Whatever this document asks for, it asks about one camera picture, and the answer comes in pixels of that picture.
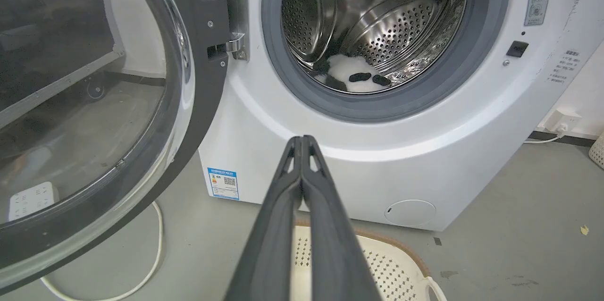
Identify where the white and black plush toy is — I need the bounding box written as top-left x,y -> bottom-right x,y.
315,54 -> 392,93

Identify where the blue energy label sticker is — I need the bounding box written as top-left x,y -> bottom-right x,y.
207,167 -> 240,201

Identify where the round glass washing machine door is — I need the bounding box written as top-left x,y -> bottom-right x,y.
0,0 -> 230,295

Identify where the white woven basket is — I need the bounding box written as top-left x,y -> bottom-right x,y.
588,132 -> 604,170

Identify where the white front-load washing machine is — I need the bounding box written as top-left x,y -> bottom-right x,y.
198,0 -> 604,232

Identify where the white wall socket plug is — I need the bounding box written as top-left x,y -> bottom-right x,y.
544,109 -> 582,134

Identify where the cream perforated laundry basket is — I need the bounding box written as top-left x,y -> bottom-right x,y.
289,224 -> 448,301

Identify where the chrome door hinge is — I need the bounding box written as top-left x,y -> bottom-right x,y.
222,0 -> 249,61

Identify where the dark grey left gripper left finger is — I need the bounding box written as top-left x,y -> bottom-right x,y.
224,136 -> 303,301

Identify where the white power strip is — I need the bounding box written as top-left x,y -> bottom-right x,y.
8,182 -> 59,222

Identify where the white power cable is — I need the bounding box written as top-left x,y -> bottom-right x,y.
40,201 -> 164,301

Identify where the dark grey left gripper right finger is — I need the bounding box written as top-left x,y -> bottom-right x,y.
300,135 -> 384,301

